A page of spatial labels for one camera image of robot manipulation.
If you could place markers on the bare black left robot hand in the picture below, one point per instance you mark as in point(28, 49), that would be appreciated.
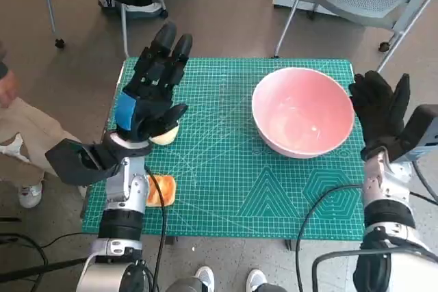
point(150, 100)

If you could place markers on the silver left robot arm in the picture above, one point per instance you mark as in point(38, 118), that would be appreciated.
point(123, 189)

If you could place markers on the green cutting mat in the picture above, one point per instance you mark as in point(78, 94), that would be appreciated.
point(222, 186)

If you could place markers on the black floor bar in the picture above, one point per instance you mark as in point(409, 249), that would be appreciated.
point(41, 268)

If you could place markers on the orange braided toy bread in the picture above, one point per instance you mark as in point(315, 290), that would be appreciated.
point(166, 189)

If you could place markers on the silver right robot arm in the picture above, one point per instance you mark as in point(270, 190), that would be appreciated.
point(386, 213)

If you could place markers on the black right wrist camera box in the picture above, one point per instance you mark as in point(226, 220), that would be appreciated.
point(421, 128)

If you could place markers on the white shoe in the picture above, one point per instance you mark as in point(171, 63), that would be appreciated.
point(205, 278)
point(256, 280)

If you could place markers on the black table bracket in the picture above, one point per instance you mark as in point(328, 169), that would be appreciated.
point(291, 245)
point(171, 240)

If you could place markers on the pink bowl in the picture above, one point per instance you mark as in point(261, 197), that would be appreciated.
point(301, 114)

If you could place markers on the person's hand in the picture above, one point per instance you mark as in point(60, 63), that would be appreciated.
point(8, 88)

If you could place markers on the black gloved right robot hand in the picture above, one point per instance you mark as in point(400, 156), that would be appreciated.
point(380, 117)

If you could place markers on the pale round toy bun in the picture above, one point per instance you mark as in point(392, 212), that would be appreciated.
point(167, 136)

